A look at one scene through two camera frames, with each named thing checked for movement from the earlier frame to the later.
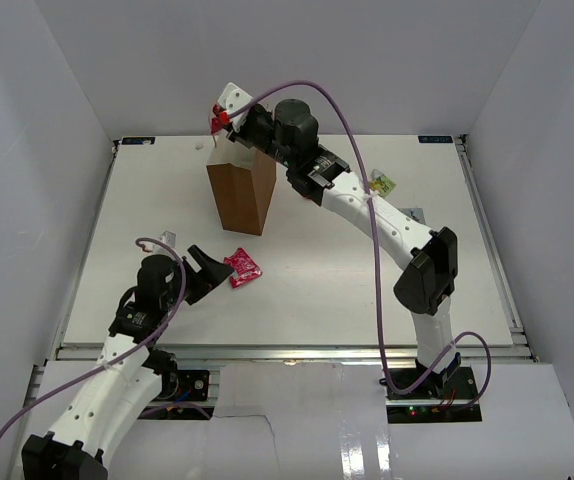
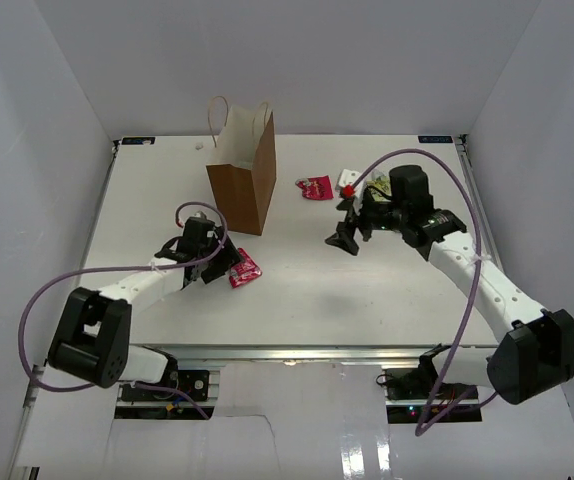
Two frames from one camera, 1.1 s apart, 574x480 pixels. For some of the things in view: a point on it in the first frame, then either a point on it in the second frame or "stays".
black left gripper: [212, 271] → [226, 257]
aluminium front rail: [307, 353] stays
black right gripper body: [259, 132] → [379, 216]
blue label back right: [435, 139] stays
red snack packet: [245, 269] stays
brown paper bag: [243, 181] stays
